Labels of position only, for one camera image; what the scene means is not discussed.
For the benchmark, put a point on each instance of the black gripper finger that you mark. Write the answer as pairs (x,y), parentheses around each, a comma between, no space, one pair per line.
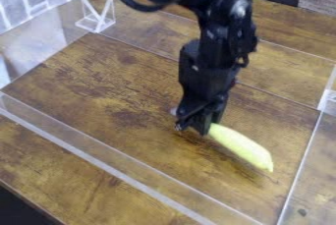
(218,113)
(202,123)

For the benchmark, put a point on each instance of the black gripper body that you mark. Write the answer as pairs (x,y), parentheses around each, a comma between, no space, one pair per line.
(206,85)

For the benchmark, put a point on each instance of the green handled metal spoon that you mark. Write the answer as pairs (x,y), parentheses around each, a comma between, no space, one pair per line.
(234,142)

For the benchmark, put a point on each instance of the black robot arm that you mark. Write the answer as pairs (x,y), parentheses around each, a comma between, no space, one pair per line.
(213,58)

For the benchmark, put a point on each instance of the clear acrylic triangular bracket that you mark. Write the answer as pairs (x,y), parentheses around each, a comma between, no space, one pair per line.
(97,21)

